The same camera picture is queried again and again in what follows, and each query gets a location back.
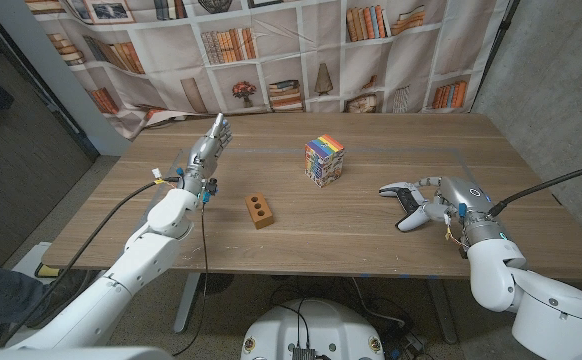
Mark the rainbow printed cube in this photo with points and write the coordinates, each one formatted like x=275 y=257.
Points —
x=325 y=160

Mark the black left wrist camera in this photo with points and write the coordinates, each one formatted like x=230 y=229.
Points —
x=210 y=189

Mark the grey table leg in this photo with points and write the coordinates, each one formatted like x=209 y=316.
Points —
x=443 y=310

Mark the printed bookshelf backdrop cloth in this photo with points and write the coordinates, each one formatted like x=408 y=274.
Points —
x=291 y=65

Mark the grey ribbed box on torso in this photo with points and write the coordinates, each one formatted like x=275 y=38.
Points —
x=303 y=353

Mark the yellow black floor object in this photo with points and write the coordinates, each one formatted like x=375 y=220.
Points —
x=47 y=271

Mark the white floor board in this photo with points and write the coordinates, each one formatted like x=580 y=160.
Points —
x=30 y=256

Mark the power strip on floor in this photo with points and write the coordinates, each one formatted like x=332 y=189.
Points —
x=414 y=342

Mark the dark wooden door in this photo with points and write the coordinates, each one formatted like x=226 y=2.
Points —
x=16 y=165

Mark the white table leg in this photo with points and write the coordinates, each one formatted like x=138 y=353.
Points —
x=187 y=305

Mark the person in blue jeans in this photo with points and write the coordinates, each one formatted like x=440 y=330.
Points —
x=1 y=300

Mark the brown block with three holes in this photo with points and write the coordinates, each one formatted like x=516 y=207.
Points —
x=260 y=212

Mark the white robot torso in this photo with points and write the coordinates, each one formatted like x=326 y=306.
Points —
x=316 y=330

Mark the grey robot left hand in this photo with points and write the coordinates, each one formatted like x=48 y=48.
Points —
x=203 y=157

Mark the white black game controller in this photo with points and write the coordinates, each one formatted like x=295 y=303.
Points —
x=412 y=220

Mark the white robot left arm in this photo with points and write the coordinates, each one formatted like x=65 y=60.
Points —
x=151 y=250

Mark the black backdrop stand pole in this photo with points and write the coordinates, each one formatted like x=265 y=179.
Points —
x=497 y=50

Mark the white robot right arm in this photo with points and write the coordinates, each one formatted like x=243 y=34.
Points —
x=546 y=305

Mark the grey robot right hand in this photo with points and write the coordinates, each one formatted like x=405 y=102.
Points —
x=466 y=200

